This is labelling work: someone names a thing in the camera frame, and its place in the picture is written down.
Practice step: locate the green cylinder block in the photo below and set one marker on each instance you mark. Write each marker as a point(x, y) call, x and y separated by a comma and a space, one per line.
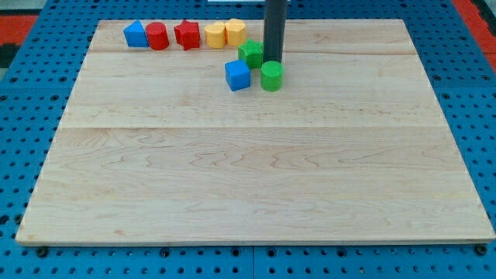
point(272, 73)

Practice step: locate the blue cube block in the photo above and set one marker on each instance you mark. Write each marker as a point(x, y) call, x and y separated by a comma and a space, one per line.
point(237, 75)

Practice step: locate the green star block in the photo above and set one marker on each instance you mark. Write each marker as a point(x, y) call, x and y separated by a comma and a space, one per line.
point(252, 53)

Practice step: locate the light wooden board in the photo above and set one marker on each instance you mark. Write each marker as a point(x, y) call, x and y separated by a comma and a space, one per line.
point(154, 149)

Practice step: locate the yellow hexagon block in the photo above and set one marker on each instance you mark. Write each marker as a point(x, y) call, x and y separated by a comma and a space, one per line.
point(235, 32)

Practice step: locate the yellow heart block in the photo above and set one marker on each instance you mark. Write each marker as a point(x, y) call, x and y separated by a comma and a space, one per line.
point(215, 35)

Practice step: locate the red star block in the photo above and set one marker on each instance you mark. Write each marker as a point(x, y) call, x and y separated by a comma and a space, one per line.
point(187, 34)

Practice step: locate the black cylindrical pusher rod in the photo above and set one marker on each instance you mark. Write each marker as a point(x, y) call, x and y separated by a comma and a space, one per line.
point(273, 29)

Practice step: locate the red cylinder block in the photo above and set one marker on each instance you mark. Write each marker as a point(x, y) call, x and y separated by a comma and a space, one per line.
point(156, 33)

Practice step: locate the blue triangle block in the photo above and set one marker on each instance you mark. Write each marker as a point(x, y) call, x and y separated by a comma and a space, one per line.
point(135, 35)

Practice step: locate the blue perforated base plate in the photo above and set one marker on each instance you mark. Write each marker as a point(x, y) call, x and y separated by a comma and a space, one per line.
point(38, 83)

